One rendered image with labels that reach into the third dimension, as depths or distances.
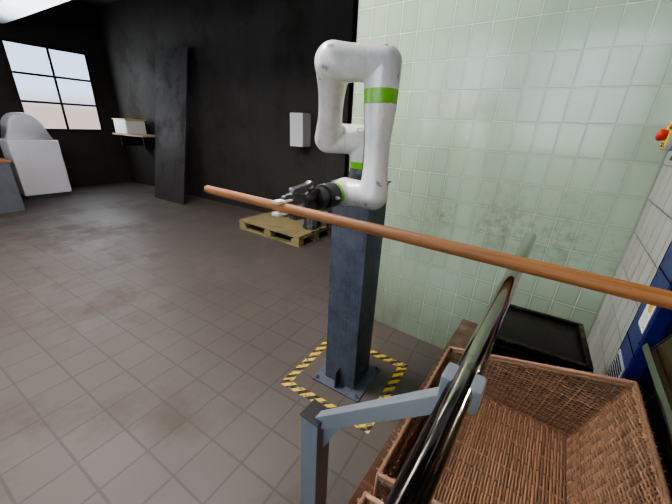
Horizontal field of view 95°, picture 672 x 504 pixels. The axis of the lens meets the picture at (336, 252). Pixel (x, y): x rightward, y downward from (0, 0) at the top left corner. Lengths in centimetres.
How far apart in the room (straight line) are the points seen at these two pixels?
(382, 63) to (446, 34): 100
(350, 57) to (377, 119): 20
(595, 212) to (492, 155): 56
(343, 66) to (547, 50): 112
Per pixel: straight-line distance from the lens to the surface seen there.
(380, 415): 51
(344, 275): 159
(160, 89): 694
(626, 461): 104
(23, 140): 763
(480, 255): 71
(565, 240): 199
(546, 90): 194
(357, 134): 144
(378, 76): 114
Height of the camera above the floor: 144
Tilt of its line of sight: 22 degrees down
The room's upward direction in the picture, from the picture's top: 3 degrees clockwise
